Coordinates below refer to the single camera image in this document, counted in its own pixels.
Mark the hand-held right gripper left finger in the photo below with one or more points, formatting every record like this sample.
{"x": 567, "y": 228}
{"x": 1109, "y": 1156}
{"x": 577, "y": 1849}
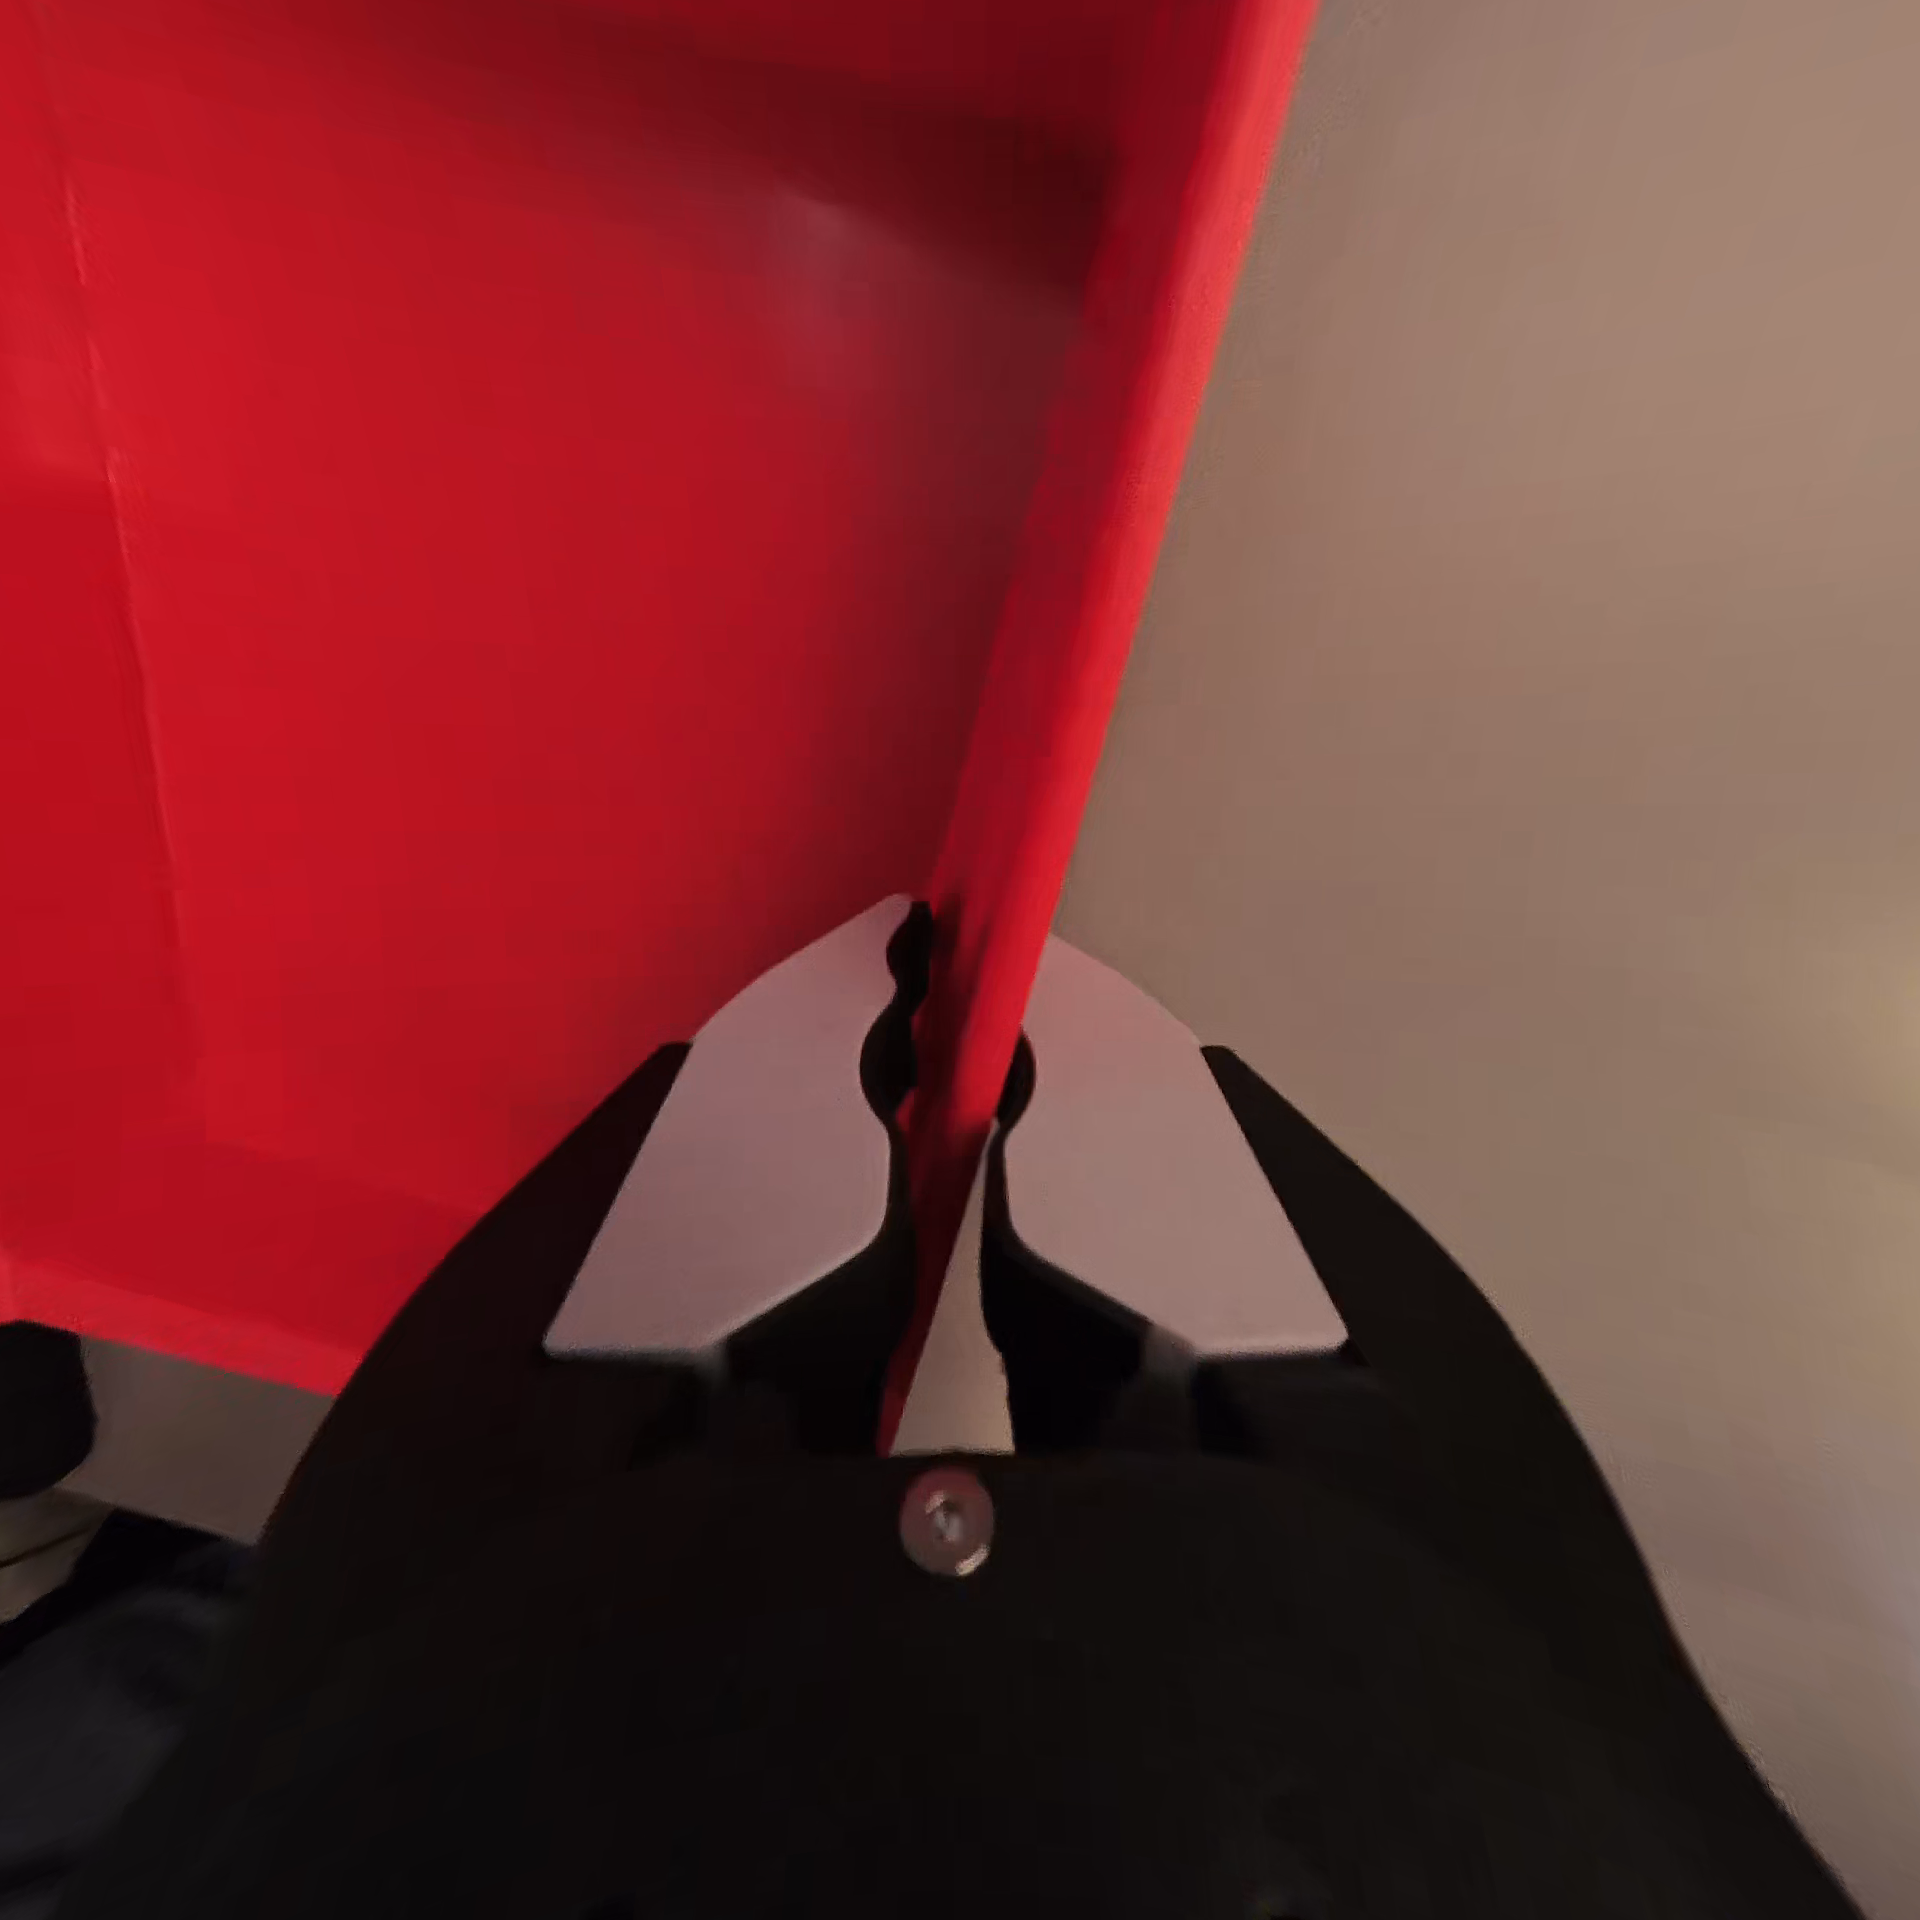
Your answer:
{"x": 750, "y": 1184}

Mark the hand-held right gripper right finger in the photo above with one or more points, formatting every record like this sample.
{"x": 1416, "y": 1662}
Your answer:
{"x": 1172, "y": 1200}

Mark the red plastic bin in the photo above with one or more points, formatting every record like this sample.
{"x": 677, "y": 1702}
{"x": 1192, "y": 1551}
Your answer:
{"x": 525, "y": 599}

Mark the black chair armrest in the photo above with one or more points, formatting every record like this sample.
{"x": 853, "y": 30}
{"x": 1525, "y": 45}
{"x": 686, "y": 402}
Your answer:
{"x": 37, "y": 1410}

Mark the person's dark navy shirt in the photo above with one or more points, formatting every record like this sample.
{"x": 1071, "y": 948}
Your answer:
{"x": 105, "y": 1724}

